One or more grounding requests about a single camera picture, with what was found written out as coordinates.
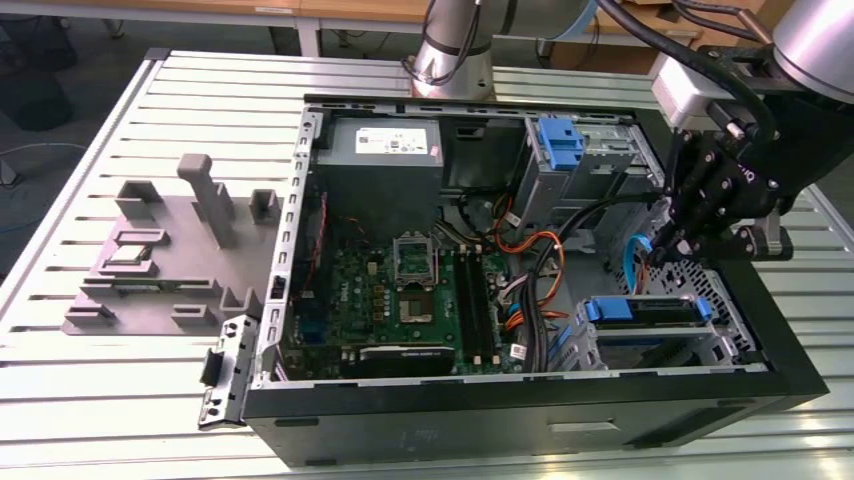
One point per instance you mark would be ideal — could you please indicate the hard disk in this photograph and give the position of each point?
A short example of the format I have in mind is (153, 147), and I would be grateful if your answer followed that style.
(610, 310)

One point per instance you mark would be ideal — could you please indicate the brown box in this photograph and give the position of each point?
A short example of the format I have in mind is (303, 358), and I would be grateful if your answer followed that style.
(587, 57)

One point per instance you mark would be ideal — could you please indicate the black graphics card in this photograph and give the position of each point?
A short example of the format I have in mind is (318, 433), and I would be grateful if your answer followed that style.
(400, 357)

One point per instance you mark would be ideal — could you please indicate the silver power supply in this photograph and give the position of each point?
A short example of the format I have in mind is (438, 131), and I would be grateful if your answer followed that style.
(380, 200)

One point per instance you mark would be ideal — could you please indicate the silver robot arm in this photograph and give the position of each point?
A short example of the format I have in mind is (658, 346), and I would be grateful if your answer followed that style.
(454, 65)

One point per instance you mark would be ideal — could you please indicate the white metal leg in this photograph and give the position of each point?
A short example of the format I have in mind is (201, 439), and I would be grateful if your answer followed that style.
(7, 172)

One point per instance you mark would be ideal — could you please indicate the CPU chip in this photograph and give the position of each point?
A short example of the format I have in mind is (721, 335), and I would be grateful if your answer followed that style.
(129, 255)

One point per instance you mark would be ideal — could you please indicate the blue drive latch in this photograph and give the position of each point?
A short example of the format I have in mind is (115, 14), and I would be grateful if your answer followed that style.
(560, 145)

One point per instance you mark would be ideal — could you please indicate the black chair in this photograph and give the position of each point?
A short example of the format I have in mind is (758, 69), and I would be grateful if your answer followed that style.
(36, 100)

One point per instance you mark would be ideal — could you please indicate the silver drive cage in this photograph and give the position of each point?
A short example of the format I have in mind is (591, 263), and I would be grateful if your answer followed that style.
(600, 150)

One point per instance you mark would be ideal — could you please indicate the silver expansion slot latch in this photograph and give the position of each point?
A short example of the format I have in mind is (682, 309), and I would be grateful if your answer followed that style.
(230, 360)

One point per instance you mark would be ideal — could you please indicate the silver disk bay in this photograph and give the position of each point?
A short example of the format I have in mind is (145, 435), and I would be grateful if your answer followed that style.
(640, 331)

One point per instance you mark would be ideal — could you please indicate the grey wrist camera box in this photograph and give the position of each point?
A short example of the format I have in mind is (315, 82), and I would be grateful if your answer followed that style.
(687, 85)

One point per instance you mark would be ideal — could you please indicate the CPU socket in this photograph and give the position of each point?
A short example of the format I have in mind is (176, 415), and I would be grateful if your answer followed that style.
(419, 310)

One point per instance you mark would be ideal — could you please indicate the wooden desk white frame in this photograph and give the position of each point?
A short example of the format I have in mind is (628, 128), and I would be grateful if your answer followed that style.
(330, 24)
(220, 15)

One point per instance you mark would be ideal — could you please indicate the black case fan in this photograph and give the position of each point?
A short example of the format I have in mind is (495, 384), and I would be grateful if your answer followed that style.
(307, 250)

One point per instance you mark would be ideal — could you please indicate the black PC case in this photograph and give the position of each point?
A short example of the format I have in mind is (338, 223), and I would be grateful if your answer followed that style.
(467, 425)

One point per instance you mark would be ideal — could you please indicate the socket locking lever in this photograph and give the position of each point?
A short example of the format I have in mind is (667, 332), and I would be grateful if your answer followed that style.
(436, 265)

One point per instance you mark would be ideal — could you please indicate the green motherboard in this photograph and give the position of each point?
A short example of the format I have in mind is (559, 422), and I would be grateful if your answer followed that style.
(360, 305)

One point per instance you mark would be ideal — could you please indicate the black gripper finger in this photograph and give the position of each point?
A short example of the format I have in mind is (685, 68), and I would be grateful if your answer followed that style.
(690, 170)
(747, 242)

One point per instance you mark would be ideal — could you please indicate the grey parts rack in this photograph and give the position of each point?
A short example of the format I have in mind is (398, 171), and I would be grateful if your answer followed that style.
(187, 280)

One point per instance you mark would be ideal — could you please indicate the green RAM stick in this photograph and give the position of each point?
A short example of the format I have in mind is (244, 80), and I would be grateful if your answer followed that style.
(147, 287)

